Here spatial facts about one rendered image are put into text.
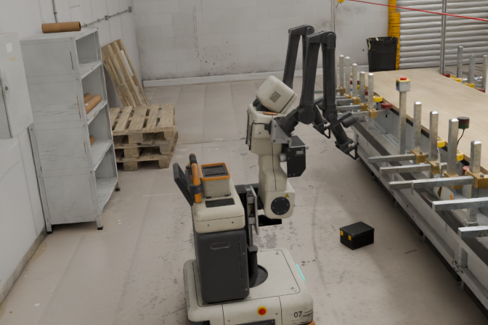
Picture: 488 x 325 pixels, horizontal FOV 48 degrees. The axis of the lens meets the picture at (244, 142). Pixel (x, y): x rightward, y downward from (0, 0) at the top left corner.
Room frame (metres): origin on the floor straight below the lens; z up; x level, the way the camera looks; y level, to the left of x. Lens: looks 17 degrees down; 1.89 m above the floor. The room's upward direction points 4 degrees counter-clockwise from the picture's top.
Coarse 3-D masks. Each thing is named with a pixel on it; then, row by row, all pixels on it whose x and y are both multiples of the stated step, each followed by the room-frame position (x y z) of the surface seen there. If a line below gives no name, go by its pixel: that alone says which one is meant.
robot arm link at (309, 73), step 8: (320, 32) 2.62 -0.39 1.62; (328, 32) 2.58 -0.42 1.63; (312, 40) 2.57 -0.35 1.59; (320, 40) 2.58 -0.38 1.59; (312, 48) 2.58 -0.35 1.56; (312, 56) 2.58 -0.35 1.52; (312, 64) 2.58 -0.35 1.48; (304, 72) 2.60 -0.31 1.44; (312, 72) 2.58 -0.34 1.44; (304, 80) 2.59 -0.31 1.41; (312, 80) 2.58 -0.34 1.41; (304, 88) 2.58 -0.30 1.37; (312, 88) 2.58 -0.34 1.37; (304, 96) 2.58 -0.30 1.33; (312, 96) 2.58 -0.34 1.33; (304, 104) 2.56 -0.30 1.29; (312, 104) 2.58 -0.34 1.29; (304, 112) 2.55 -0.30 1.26; (312, 112) 2.56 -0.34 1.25; (304, 120) 2.55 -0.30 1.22; (312, 120) 2.56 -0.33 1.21
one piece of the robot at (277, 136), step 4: (272, 120) 2.58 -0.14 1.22; (272, 124) 2.57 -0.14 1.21; (276, 124) 2.56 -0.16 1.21; (272, 128) 2.56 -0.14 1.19; (276, 128) 2.56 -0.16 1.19; (280, 128) 2.56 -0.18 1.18; (272, 132) 2.56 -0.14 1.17; (276, 132) 2.56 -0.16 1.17; (280, 132) 2.56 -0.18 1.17; (284, 132) 2.56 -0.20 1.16; (272, 136) 2.55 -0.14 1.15; (276, 136) 2.56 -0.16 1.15; (280, 136) 2.56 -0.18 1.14; (284, 136) 2.56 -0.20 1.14; (272, 140) 2.56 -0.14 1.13; (276, 140) 2.56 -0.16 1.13; (280, 140) 2.56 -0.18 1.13; (284, 140) 2.56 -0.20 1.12; (288, 140) 2.57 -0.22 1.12
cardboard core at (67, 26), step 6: (42, 24) 4.64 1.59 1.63; (48, 24) 4.64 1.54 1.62; (54, 24) 4.64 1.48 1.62; (60, 24) 4.63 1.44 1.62; (66, 24) 4.63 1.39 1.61; (72, 24) 4.63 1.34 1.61; (78, 24) 4.64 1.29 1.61; (42, 30) 4.62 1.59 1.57; (48, 30) 4.63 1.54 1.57; (54, 30) 4.63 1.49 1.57; (60, 30) 4.63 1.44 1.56; (66, 30) 4.64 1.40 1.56; (72, 30) 4.64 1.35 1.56; (78, 30) 4.65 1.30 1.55
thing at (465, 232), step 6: (462, 228) 1.84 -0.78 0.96; (468, 228) 1.84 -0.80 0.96; (474, 228) 1.83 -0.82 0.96; (480, 228) 1.83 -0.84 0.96; (486, 228) 1.83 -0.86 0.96; (462, 234) 1.81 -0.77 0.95; (468, 234) 1.82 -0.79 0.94; (474, 234) 1.82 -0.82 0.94; (480, 234) 1.82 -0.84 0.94; (486, 234) 1.82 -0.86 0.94
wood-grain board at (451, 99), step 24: (384, 72) 5.45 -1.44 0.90; (408, 72) 5.37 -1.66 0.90; (432, 72) 5.29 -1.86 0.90; (384, 96) 4.35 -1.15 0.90; (408, 96) 4.29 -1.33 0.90; (432, 96) 4.24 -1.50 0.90; (456, 96) 4.19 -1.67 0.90; (480, 96) 4.14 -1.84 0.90; (480, 120) 3.47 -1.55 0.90; (480, 168) 2.64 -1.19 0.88
